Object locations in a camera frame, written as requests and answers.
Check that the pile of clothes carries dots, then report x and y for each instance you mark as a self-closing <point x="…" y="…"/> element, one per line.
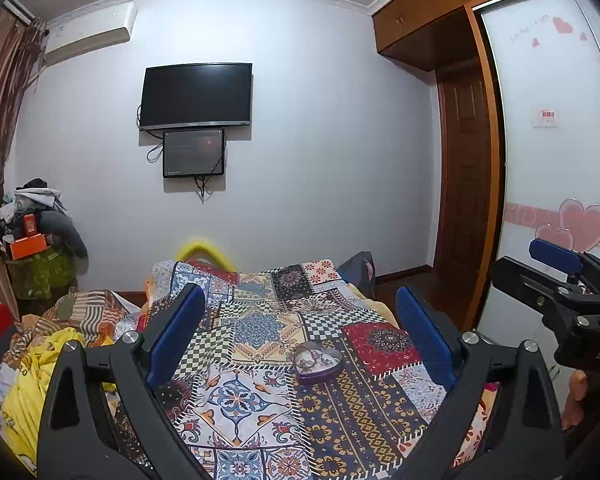
<point x="36" y="208"/>

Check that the white sliding door hearts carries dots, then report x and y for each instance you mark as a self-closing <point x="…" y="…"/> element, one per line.
<point x="546" y="55"/>

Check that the green patterned bag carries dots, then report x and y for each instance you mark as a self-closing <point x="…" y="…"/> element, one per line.
<point x="36" y="277"/>

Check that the small black wall monitor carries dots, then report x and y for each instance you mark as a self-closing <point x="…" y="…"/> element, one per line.
<point x="193" y="153"/>

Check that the brown wooden wardrobe cabinet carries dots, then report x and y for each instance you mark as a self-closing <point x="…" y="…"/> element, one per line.
<point x="426" y="34"/>

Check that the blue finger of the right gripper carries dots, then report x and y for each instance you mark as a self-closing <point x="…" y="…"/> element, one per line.
<point x="561" y="259"/>

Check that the dark blue bag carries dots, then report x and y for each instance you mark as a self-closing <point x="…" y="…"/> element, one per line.
<point x="360" y="271"/>

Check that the brown wooden room door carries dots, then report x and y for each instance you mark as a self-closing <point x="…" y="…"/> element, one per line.
<point x="470" y="192"/>

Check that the purple heart-shaped tin box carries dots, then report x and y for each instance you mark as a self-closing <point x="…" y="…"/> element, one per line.
<point x="313" y="363"/>

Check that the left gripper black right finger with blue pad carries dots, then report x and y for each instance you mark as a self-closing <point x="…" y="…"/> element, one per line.
<point x="499" y="418"/>

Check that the orange box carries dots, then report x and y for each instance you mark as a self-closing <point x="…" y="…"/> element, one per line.
<point x="28" y="246"/>

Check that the colourful patchwork bedspread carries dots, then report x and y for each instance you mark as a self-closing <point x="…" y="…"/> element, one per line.
<point x="234" y="398"/>

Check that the black wall television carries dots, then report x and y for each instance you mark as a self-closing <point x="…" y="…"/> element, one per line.
<point x="196" y="95"/>

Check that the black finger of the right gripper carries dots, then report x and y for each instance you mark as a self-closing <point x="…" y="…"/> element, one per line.
<point x="540" y="292"/>

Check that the yellow curved tube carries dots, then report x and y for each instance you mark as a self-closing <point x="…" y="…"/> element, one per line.
<point x="206" y="250"/>

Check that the striped patterned quilt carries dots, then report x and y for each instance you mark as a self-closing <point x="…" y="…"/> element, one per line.
<point x="95" y="315"/>

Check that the yellow blanket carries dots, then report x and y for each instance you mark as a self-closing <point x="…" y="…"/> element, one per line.
<point x="22" y="407"/>

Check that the white air conditioner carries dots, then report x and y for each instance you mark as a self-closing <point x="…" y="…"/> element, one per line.
<point x="90" y="32"/>

